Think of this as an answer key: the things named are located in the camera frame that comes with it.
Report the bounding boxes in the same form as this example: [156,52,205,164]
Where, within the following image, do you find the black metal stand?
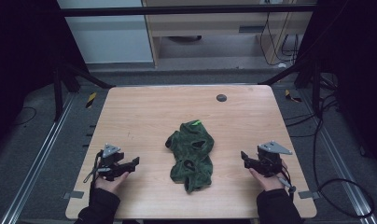
[51,61,116,123]
[258,55,323,116]

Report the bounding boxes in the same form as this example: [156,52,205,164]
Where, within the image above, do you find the black horizontal frame bar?
[59,4,318,18]

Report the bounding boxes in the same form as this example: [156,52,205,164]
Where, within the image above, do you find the left hand-held gripper cable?
[82,150,105,185]

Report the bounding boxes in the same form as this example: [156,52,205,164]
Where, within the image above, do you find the silver aluminium floor rail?
[298,88,377,224]
[0,92,77,224]

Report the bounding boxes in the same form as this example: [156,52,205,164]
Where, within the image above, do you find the yellow black striped tape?
[284,89,303,104]
[85,91,98,109]

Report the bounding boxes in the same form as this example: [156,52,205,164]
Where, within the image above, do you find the black hanging cables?
[258,11,300,67]

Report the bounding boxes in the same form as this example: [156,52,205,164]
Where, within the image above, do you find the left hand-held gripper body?
[97,143,126,182]

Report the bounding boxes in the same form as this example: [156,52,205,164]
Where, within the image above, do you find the dark green garment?
[164,119,216,194]

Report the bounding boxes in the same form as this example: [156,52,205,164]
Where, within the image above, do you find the thin black floor cable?
[12,105,38,127]

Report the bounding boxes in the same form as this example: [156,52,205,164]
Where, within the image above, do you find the hand-held gripper cable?
[275,166,298,202]
[82,150,105,185]

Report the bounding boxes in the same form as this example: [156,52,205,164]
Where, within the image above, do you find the black looped floor cable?
[311,92,376,219]

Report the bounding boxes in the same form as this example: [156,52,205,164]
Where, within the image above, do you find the right hand-held gripper cable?
[275,166,298,202]

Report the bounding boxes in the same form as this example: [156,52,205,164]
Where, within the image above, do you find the white cabinet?
[56,0,155,65]

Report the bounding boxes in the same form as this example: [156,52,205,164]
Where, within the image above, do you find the grey tape strip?
[298,190,321,201]
[63,190,85,201]

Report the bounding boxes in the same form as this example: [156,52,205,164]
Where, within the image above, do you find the light wooden desk cabinet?
[142,0,315,68]

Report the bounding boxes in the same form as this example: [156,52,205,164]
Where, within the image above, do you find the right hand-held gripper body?
[255,140,294,178]

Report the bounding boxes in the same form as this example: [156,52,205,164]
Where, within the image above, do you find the person's right hand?
[247,159,289,192]

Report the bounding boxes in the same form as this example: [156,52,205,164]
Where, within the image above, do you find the person's left hand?
[93,171,131,196]

